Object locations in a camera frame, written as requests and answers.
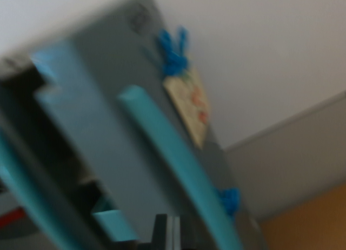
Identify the teal inner door rack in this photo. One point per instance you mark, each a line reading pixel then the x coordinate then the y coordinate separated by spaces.
pixel 51 63

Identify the grey fridge door with note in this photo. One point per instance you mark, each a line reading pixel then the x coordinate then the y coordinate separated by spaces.
pixel 108 98

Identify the red dispenser lever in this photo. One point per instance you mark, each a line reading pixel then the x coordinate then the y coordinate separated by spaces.
pixel 10 218

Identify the blue clip magnet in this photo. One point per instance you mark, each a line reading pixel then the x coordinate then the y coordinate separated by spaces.
pixel 173 55
pixel 229 200

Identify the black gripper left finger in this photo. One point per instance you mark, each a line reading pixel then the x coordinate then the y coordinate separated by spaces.
pixel 160 231

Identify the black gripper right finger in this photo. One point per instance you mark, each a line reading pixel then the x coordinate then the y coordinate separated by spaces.
pixel 177 233

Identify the cream checklist note card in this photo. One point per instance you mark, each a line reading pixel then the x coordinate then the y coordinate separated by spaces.
pixel 189 104

